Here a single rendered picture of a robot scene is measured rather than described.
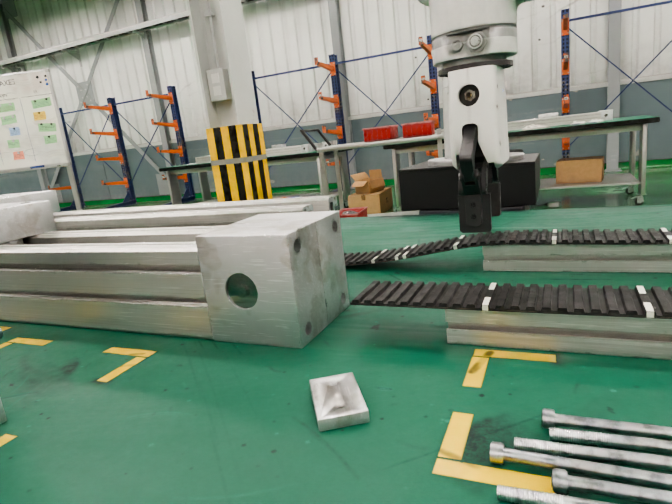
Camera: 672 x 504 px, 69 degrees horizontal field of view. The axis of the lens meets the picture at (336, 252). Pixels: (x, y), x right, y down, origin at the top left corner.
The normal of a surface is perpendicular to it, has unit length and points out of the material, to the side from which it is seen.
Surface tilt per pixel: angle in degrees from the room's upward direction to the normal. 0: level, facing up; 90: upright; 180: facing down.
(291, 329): 90
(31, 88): 90
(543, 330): 90
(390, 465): 0
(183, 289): 90
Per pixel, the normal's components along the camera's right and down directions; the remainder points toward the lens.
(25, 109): -0.07, 0.24
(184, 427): -0.11, -0.97
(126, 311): -0.41, 0.25
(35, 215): 0.90, 0.00
